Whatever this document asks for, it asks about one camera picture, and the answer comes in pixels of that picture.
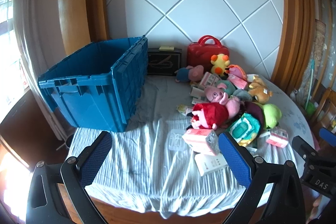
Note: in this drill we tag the yellow orange plush toy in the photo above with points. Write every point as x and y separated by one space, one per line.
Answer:
220 64

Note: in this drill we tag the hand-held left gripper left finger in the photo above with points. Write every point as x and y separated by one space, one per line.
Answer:
97 158

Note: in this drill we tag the white curtain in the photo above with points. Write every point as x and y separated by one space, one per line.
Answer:
34 16

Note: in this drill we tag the small pink packet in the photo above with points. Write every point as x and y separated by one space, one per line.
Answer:
277 138

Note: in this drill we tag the red dress pig plush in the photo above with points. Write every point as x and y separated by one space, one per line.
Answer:
210 113

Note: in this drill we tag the maroon lettered cap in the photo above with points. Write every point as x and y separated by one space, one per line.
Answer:
253 111

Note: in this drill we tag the green cloth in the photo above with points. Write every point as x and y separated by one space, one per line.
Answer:
310 106

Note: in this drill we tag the red carry case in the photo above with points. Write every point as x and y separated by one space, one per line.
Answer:
199 56

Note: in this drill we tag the glasses pig plush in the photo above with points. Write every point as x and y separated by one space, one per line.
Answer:
214 92

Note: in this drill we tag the grey plush toy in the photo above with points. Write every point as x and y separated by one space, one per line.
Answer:
242 95

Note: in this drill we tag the clear plastic box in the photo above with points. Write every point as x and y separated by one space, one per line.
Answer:
177 141

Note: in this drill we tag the teal pole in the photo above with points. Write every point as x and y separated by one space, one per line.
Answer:
310 79

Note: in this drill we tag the white paper roll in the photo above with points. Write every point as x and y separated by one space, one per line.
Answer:
198 92

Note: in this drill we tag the pink white tissue pack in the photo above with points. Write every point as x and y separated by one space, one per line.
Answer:
195 134

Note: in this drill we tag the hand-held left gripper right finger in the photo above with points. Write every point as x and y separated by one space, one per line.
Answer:
236 158

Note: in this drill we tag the blue plastic crate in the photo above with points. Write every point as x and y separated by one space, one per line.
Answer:
86 98

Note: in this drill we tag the window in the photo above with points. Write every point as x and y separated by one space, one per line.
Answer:
6 43

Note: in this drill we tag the black gift box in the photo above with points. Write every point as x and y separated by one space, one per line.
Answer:
164 64

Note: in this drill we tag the pink white carton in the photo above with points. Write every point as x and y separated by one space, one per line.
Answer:
208 79

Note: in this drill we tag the silver foil packet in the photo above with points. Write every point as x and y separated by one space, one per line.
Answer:
212 142

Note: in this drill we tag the white medicine box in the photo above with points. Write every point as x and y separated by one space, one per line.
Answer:
210 163

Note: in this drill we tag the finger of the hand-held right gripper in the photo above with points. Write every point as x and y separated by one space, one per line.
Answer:
305 148
328 134

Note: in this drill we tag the yellow sticky note pad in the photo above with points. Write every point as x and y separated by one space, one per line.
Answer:
166 48

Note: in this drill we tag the blue shirt pig plush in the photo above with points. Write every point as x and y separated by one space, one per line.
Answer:
195 73

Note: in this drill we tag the brown bear plush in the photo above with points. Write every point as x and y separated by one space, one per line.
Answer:
260 92

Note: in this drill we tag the wooden wall trim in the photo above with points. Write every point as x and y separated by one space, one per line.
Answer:
294 29
78 3

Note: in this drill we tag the wooden chair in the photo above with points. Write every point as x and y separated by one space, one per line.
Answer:
325 103

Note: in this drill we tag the orange pink pouch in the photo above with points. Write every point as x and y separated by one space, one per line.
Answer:
237 70

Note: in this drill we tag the green wet wipes pack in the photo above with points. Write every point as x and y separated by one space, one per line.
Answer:
244 129

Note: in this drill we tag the yellow packet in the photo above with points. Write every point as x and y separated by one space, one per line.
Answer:
183 108

